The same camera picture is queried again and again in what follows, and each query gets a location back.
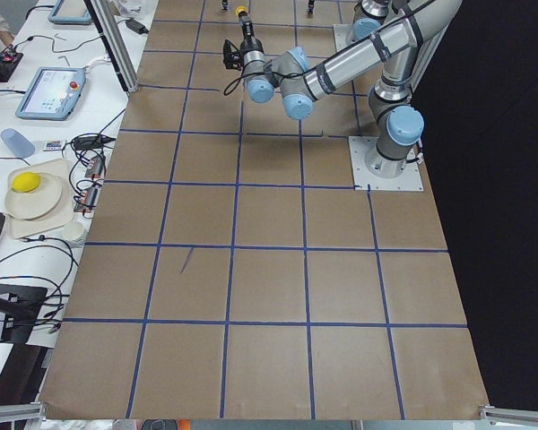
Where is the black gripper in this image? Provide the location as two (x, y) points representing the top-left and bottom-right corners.
(239, 13), (265, 67)

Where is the black box on stand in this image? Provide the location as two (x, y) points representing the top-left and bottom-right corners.
(0, 284), (48, 344)

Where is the black power adapter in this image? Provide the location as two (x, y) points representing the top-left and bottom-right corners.
(126, 18), (149, 35)

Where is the far teach pendant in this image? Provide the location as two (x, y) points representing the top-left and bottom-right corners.
(48, 0), (92, 25)

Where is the teach pendant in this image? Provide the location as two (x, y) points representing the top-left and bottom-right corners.
(15, 67), (86, 121)
(48, 0), (92, 25)

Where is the near teach pendant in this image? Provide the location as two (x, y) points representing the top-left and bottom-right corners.
(15, 67), (86, 121)

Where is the small remote control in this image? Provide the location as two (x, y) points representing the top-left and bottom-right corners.
(32, 139), (67, 151)

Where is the brown paper table cover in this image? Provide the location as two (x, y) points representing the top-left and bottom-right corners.
(40, 1), (487, 419)

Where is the blue plastic cup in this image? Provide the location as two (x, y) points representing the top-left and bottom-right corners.
(0, 128), (35, 159)

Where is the beige tray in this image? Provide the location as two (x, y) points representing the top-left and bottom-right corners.
(4, 159), (74, 239)

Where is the white paper cup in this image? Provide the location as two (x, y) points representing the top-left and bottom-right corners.
(62, 221), (88, 247)

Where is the beige plate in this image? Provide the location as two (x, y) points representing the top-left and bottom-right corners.
(4, 173), (63, 219)

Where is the yellow lemon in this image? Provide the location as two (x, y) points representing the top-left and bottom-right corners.
(11, 172), (41, 193)

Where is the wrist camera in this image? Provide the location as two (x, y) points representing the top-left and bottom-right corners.
(222, 39), (243, 71)

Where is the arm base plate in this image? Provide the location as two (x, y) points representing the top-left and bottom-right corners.
(349, 136), (423, 192)
(333, 23), (355, 52)

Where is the aluminium frame post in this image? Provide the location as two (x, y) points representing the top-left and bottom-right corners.
(84, 0), (139, 94)

